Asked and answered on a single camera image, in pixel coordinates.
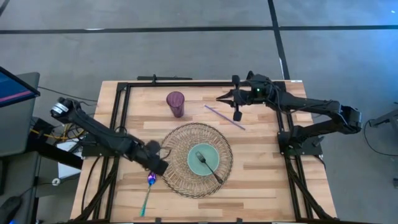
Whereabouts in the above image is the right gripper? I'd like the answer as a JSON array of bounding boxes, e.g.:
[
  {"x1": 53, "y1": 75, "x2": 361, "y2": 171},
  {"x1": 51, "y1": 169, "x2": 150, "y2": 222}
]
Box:
[{"x1": 216, "y1": 75, "x2": 277, "y2": 122}]

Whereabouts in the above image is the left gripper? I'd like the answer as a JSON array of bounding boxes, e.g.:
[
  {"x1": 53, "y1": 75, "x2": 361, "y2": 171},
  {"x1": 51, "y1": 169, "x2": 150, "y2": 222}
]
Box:
[{"x1": 130, "y1": 142, "x2": 170, "y2": 176}]

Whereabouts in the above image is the iridescent metal spoon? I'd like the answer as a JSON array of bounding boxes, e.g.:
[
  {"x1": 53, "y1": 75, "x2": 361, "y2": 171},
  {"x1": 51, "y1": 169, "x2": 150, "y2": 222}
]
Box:
[{"x1": 139, "y1": 171, "x2": 157, "y2": 218}]

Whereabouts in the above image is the purple drinking straw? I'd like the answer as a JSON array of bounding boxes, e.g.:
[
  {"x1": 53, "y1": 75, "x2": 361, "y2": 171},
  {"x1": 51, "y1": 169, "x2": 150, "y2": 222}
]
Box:
[{"x1": 203, "y1": 104, "x2": 246, "y2": 131}]

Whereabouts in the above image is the dark metal fork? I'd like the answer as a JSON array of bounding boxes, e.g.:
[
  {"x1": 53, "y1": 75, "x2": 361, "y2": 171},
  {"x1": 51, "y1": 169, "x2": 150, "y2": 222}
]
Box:
[{"x1": 195, "y1": 151, "x2": 224, "y2": 185}]

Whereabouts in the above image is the round green plate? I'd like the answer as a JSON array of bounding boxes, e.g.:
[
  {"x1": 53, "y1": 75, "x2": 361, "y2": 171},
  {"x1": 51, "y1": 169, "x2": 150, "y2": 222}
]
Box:
[{"x1": 187, "y1": 142, "x2": 221, "y2": 177}]

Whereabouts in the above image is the round woven straw placemat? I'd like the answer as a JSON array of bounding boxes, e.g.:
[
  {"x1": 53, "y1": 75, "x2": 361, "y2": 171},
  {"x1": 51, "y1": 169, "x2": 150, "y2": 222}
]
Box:
[{"x1": 159, "y1": 122, "x2": 234, "y2": 199}]

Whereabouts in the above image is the purple translucent plastic cup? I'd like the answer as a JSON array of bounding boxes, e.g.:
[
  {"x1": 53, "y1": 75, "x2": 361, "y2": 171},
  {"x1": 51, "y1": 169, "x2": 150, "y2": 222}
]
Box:
[{"x1": 165, "y1": 91, "x2": 185, "y2": 118}]

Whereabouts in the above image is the white box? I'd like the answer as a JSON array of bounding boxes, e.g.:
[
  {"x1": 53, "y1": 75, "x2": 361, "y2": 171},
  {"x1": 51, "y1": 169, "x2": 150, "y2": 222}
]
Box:
[{"x1": 57, "y1": 139, "x2": 83, "y2": 180}]

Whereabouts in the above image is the black computer mouse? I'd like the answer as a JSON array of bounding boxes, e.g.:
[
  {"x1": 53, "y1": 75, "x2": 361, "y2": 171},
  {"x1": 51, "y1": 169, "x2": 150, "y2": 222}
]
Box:
[{"x1": 0, "y1": 195, "x2": 22, "y2": 224}]

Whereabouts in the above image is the grey stand base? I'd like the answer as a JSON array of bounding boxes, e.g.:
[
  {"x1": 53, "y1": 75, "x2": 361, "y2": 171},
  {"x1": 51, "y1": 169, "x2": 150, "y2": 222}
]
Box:
[{"x1": 369, "y1": 108, "x2": 398, "y2": 128}]

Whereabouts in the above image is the large computer monitor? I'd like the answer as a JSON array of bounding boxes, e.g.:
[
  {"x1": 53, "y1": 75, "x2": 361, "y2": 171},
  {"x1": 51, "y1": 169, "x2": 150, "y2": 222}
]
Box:
[{"x1": 0, "y1": 65, "x2": 41, "y2": 108}]

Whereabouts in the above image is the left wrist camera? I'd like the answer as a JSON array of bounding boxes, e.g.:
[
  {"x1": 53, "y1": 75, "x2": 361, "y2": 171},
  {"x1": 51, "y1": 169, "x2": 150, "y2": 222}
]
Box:
[{"x1": 145, "y1": 139, "x2": 162, "y2": 154}]

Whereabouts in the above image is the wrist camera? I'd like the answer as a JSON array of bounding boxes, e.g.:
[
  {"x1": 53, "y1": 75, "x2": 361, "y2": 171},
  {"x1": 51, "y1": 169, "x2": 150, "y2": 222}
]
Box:
[
  {"x1": 145, "y1": 139, "x2": 162, "y2": 154},
  {"x1": 251, "y1": 82, "x2": 268, "y2": 97}
]

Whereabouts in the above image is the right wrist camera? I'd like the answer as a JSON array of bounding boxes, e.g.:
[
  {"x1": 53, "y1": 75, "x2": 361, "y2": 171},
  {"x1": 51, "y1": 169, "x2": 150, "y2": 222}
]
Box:
[{"x1": 251, "y1": 82, "x2": 268, "y2": 97}]

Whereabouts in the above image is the black aluminium table frame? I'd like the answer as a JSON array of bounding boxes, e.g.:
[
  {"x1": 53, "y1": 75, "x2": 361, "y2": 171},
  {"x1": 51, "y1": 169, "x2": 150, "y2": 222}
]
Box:
[{"x1": 74, "y1": 81, "x2": 336, "y2": 223}]

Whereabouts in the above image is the yellow cable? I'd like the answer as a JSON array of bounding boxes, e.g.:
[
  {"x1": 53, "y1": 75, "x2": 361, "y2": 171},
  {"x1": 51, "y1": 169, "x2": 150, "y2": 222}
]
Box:
[{"x1": 30, "y1": 123, "x2": 85, "y2": 141}]

